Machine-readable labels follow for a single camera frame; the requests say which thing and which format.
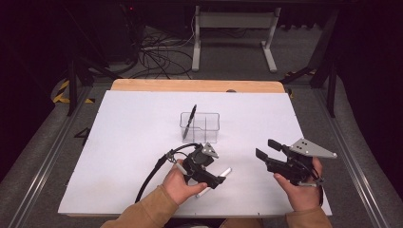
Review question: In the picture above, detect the white table cover sheet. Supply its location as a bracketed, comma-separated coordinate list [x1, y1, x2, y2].
[57, 89, 333, 218]

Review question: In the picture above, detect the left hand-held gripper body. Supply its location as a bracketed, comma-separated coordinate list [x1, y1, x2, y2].
[182, 142, 221, 184]

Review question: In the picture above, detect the black metal stand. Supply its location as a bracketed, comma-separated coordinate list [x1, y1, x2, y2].
[63, 6, 123, 118]
[279, 9, 339, 119]

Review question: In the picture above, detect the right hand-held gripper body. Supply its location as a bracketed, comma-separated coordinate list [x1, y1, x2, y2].
[264, 137, 338, 188]

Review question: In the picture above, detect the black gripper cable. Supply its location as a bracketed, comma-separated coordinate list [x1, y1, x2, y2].
[134, 142, 202, 204]

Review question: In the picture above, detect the bundle of black floor cables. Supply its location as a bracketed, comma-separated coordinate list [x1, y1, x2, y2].
[134, 27, 195, 80]

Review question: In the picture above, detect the metal floor rail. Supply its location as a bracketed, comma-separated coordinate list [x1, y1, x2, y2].
[6, 85, 94, 228]
[312, 86, 393, 228]

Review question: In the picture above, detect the person's right hand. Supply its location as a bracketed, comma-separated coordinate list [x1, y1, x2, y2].
[273, 157, 324, 213]

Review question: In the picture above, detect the black pen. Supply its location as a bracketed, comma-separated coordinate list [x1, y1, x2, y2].
[182, 104, 198, 141]

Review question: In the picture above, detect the person's left hand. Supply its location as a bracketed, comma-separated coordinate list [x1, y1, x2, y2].
[163, 165, 209, 206]

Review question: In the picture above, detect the yellow black floor tape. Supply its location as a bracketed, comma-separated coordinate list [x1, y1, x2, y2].
[52, 79, 96, 105]

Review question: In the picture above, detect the clear plastic organizer box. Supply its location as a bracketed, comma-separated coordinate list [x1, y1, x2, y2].
[179, 111, 221, 144]

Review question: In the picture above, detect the white metal stand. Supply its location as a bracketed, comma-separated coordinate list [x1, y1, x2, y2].
[191, 4, 282, 74]

